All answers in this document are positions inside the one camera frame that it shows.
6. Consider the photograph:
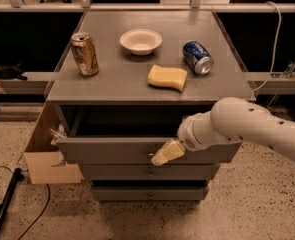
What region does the gold soda can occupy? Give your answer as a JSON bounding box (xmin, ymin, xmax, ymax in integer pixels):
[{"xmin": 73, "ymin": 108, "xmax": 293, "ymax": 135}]
[{"xmin": 70, "ymin": 32, "xmax": 99, "ymax": 76}]

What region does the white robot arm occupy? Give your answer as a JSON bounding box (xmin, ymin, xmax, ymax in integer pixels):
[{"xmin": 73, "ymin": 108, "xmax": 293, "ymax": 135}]
[{"xmin": 152, "ymin": 97, "xmax": 295, "ymax": 166}]

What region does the white hanging cable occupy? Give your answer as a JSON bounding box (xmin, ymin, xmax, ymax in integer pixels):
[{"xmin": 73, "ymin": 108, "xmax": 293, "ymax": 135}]
[{"xmin": 252, "ymin": 1, "xmax": 283, "ymax": 93}]

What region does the metal railing frame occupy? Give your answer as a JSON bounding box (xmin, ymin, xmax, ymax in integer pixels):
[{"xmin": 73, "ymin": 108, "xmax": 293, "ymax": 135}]
[{"xmin": 0, "ymin": 0, "xmax": 295, "ymax": 12}]

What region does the black floor cable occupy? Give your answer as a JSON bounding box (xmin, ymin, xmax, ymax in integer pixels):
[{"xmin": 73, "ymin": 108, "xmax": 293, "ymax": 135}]
[{"xmin": 0, "ymin": 165, "xmax": 52, "ymax": 240}]

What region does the yellow sponge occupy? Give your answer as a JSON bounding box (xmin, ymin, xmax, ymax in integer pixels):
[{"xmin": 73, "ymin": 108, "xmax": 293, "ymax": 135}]
[{"xmin": 147, "ymin": 65, "xmax": 187, "ymax": 92}]

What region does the crumpled trash in box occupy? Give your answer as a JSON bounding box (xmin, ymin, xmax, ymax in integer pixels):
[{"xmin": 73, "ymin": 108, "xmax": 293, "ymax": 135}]
[{"xmin": 50, "ymin": 124, "xmax": 67, "ymax": 146}]

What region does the cardboard side box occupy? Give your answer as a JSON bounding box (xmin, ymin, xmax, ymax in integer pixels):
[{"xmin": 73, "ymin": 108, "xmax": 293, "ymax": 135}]
[{"xmin": 23, "ymin": 103, "xmax": 83, "ymax": 184}]

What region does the blue soda can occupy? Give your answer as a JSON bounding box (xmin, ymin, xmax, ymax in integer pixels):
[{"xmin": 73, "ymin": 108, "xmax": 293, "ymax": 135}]
[{"xmin": 183, "ymin": 41, "xmax": 214, "ymax": 75}]

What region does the black object on ledge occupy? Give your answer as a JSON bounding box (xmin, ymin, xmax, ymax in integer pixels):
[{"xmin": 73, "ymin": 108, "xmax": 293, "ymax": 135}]
[{"xmin": 0, "ymin": 64, "xmax": 28, "ymax": 81}]

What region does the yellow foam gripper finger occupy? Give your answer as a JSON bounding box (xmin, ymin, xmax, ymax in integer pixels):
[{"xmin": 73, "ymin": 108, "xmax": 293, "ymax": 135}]
[{"xmin": 151, "ymin": 140, "xmax": 185, "ymax": 166}]

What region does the grey middle drawer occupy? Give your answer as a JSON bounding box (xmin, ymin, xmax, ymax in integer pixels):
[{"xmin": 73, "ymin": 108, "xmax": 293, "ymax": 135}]
[{"xmin": 80, "ymin": 164, "xmax": 220, "ymax": 180}]

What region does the grey top drawer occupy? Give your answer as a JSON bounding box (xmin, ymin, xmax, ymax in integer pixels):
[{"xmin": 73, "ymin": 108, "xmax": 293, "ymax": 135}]
[{"xmin": 56, "ymin": 113, "xmax": 243, "ymax": 165}]

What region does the black floor bar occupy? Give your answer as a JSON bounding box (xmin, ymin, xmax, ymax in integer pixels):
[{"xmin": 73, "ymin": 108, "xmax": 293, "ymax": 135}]
[{"xmin": 0, "ymin": 168, "xmax": 24, "ymax": 230}]

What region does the white paper bowl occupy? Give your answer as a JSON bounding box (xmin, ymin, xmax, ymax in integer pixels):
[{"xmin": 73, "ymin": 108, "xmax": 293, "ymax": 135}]
[{"xmin": 120, "ymin": 29, "xmax": 162, "ymax": 56}]

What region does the grey drawer cabinet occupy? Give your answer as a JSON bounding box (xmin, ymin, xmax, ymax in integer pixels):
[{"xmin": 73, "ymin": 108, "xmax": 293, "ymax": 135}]
[{"xmin": 47, "ymin": 10, "xmax": 255, "ymax": 188}]

